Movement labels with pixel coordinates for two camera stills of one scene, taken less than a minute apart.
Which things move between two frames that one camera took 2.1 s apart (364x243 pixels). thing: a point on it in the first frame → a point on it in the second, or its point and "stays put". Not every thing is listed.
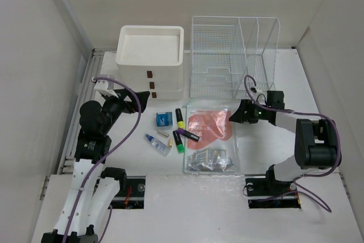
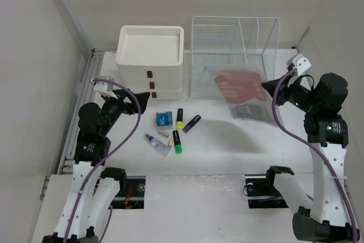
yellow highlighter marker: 181,123 stays put
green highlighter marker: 180,147 stays put
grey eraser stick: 163,133 stays put
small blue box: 164,119 stays put
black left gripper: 129,106 stays put
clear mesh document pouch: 217,151 → 242,87
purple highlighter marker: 187,135 → 186,128
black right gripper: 239,116 → 284,90
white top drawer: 151,72 stays put
